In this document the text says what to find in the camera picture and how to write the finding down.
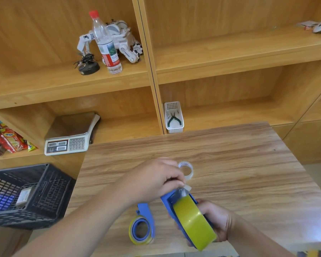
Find person's right hand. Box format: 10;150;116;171
196;198;237;242

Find person's left hand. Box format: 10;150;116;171
115;158;188;209

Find yellow tape roll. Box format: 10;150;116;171
172;185;217;251
128;216;154;245

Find blue tape dispenser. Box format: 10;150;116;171
136;203;156;239
160;188;217;250

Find person's left forearm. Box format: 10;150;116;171
12;182;131;257

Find person's right forearm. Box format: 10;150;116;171
229;213;295;257

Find small clear tape roll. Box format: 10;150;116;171
178;161;194;180

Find white plastic basket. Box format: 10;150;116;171
164;101;185;134

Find grey digital weighing scale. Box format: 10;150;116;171
44;112;101;156

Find black plastic crate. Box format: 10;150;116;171
0;163;77;230

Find wooden shelf unit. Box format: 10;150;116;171
0;0;321;257

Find black spider toy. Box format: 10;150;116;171
74;53;101;76

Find clear bottle with red cap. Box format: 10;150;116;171
89;11;123;75

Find white robot dog toy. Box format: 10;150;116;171
77;20;144;64

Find white label card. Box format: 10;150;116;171
15;186;38;208

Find red snack packet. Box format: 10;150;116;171
0;124;29;153

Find small paper card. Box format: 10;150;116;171
296;20;320;30

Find green-handled pliers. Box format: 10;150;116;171
167;111;182;128

